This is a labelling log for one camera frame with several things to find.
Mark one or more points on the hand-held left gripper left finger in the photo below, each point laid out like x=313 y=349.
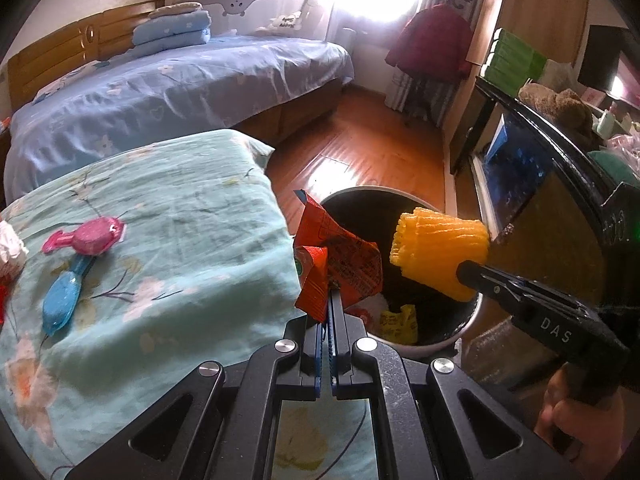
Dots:
x=320 y=355

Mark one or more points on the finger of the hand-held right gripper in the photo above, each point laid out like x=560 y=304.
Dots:
x=490 y=282

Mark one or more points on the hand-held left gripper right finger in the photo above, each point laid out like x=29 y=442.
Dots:
x=350 y=355

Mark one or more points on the yellow snack wrapper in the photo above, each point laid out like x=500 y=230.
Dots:
x=400 y=325

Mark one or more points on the yellow foam fruit net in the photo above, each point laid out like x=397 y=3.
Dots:
x=440 y=245

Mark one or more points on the orange-red snack packet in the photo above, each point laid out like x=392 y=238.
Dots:
x=340 y=255

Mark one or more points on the white round trash bin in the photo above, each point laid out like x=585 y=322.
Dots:
x=365 y=210

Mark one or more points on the pink candy wrapper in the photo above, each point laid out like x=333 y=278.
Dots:
x=92 y=235

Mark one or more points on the blue candy wrapper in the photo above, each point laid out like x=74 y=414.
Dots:
x=60 y=300

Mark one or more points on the red and white wrapper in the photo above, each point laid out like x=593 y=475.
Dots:
x=3 y=305

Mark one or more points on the white paper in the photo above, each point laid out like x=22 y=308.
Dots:
x=10 y=247

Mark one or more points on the person's right hand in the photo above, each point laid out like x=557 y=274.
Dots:
x=565 y=415

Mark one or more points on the clear bubble wrap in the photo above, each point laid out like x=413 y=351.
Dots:
x=500 y=355

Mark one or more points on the black glass cabinet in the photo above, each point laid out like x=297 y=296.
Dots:
x=550 y=130

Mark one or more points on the brown teddy bear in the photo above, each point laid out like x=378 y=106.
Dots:
x=555 y=105

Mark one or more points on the pink plastic bag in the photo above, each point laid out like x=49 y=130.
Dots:
x=625 y=147

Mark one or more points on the green floral bedsheet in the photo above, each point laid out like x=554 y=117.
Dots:
x=175 y=210

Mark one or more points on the stack of green boxes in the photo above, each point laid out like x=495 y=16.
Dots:
x=515 y=60

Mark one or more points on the red coat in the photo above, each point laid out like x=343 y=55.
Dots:
x=430 y=45

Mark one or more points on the black monitor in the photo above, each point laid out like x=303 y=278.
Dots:
x=600 y=60

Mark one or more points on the bed with blue sheet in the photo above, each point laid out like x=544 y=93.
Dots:
x=175 y=85

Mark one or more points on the folded blue quilt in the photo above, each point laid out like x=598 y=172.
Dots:
x=170 y=30

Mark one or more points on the white and blue pillow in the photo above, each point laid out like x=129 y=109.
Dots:
x=70 y=79

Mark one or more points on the small patterned pillow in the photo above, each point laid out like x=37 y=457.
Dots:
x=175 y=9

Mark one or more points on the wooden headboard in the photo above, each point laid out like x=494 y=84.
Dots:
x=60 y=45

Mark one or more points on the grey bed guard rail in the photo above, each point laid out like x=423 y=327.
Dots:
x=280 y=10

